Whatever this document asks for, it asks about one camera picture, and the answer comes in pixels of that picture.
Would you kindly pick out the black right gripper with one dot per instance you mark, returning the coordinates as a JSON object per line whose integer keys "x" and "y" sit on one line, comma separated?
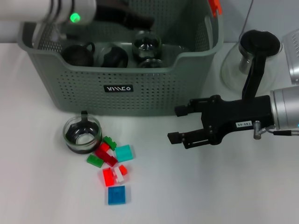
{"x": 233, "y": 114}

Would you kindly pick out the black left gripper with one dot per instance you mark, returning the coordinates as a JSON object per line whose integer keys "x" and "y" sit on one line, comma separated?
{"x": 121, "y": 14}

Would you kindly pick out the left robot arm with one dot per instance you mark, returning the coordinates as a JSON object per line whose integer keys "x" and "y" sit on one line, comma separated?
{"x": 23, "y": 9}

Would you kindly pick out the grey-green perforated storage basket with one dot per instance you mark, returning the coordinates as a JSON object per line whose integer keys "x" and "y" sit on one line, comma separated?
{"x": 81, "y": 100}

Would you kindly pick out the black clay teapot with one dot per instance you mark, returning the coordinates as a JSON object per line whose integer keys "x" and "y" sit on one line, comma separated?
{"x": 77, "y": 56}

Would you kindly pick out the teal square toy brick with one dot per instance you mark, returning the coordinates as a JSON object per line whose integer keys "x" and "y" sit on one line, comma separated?
{"x": 125, "y": 152}

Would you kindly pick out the dark green toy brick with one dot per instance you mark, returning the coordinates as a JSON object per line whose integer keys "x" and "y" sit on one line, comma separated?
{"x": 109, "y": 142}

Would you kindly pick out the white toy brick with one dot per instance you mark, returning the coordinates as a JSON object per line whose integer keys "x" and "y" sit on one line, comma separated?
{"x": 119, "y": 176}

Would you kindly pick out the small bright red toy brick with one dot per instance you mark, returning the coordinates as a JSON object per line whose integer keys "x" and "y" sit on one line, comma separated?
{"x": 104, "y": 147}

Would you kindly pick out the dark red toy brick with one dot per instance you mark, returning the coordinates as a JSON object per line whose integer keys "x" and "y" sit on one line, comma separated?
{"x": 107, "y": 158}

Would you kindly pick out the large bright red toy brick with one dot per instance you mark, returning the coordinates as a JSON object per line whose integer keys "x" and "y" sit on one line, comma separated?
{"x": 108, "y": 177}

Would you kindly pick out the translucent green toy brick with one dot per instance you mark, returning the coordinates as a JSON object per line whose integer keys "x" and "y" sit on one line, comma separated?
{"x": 95, "y": 161}

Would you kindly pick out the blue square toy brick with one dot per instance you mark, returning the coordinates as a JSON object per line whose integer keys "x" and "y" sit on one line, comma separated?
{"x": 116, "y": 194}

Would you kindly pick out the glass pitcher with black lid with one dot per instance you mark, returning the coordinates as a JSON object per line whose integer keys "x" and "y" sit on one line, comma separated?
{"x": 259, "y": 42}

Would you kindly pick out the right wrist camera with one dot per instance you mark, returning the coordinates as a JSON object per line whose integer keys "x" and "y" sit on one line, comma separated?
{"x": 293, "y": 58}

